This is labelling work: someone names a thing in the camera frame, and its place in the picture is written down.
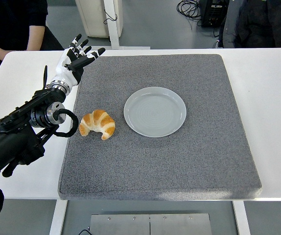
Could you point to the grey felt mat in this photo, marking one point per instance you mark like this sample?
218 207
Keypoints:
155 166

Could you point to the croissant bread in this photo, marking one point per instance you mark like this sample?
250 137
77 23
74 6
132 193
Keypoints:
98 120

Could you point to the person with id badge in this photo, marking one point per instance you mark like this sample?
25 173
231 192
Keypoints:
12 19

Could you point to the person in dark jacket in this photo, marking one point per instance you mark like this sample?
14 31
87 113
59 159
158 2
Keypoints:
258 24

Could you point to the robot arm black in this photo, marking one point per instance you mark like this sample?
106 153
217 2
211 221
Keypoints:
7 144

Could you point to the black electronics box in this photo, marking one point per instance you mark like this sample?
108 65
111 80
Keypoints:
213 14

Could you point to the white post with base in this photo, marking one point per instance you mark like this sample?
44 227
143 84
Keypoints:
113 31

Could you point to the grey round plate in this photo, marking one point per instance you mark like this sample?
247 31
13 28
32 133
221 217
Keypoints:
155 112

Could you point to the white table leg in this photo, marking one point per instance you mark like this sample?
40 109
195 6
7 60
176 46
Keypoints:
242 218
57 218

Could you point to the white cabinet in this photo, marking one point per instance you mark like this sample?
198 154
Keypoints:
93 19

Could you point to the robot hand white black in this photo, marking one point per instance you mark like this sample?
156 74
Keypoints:
64 71

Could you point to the grey metal plate with screws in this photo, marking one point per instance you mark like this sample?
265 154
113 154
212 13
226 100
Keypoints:
150 225

